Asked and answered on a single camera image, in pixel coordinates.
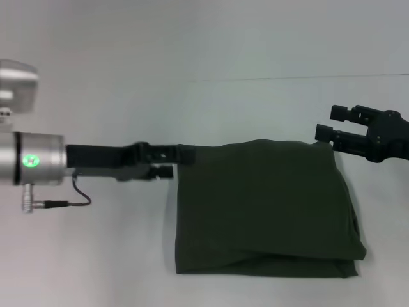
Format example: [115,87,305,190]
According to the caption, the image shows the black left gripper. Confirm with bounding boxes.
[65,141,196,182]

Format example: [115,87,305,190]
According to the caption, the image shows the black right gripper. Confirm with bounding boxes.
[314,104,409,164]

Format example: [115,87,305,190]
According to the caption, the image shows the dark green t-shirt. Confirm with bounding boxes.
[174,139,368,278]

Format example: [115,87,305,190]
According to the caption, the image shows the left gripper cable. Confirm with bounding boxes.
[44,175,93,207]

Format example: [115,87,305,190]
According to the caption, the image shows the silver left cable plug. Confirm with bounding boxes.
[21,184,45,214]

